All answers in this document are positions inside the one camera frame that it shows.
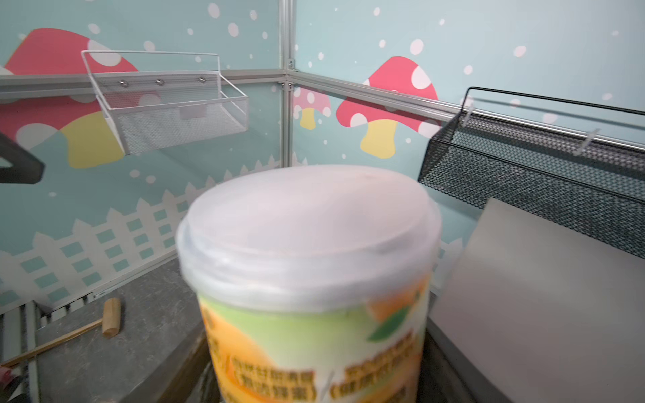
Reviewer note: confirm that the wooden mallet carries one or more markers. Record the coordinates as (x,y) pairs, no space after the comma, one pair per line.
(109,323)

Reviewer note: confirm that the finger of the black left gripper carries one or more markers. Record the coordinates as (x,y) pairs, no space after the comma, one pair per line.
(23,167)

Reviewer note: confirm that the white wire mesh basket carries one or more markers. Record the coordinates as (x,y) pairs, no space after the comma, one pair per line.
(163,99)

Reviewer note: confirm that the grey metal cabinet counter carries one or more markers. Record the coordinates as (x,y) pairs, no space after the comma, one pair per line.
(546,314)

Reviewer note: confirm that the orange green plastic-lid can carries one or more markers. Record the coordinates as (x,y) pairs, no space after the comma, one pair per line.
(313,282)

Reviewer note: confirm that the black wire mesh basket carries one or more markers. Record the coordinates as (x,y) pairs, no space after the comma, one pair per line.
(586,182)

